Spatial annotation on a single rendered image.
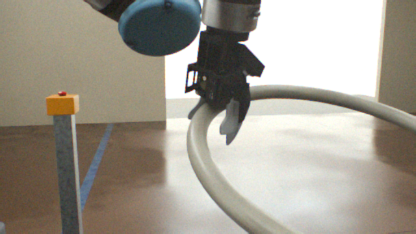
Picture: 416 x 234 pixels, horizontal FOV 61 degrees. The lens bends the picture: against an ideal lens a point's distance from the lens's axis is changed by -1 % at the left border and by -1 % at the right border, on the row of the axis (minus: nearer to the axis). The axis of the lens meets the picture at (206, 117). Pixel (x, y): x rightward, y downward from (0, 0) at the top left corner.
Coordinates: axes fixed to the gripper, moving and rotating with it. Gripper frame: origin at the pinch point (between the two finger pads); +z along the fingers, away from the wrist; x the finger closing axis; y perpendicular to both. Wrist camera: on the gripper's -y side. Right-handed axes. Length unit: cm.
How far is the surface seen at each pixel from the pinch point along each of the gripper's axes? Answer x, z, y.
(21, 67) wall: -549, 210, -245
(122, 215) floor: -131, 173, -98
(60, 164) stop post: -94, 69, -25
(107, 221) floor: -133, 171, -85
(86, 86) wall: -466, 235, -316
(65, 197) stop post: -89, 84, -23
